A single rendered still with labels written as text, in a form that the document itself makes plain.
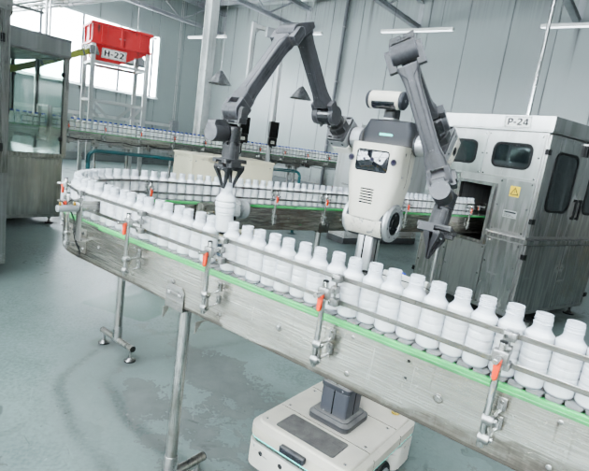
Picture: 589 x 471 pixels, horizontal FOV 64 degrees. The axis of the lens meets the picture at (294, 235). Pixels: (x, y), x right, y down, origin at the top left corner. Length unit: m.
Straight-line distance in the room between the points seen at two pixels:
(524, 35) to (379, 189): 12.27
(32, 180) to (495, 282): 5.43
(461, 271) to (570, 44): 9.31
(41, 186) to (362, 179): 5.27
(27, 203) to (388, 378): 5.84
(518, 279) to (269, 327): 3.71
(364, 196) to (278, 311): 0.72
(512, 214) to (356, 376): 3.74
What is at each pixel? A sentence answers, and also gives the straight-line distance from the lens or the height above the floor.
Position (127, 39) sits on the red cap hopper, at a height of 2.64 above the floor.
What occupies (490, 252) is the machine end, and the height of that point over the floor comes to 0.68.
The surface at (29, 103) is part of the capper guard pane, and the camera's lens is 6.59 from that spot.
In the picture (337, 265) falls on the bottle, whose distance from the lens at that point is 1.33.
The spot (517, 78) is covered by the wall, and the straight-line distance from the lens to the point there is 13.78.
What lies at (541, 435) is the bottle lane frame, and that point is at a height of 0.92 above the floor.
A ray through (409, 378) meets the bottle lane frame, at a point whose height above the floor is 0.92.
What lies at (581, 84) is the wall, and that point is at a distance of 13.48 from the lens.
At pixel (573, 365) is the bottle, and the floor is 1.08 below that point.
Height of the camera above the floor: 1.45
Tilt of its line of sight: 11 degrees down
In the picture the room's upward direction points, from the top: 8 degrees clockwise
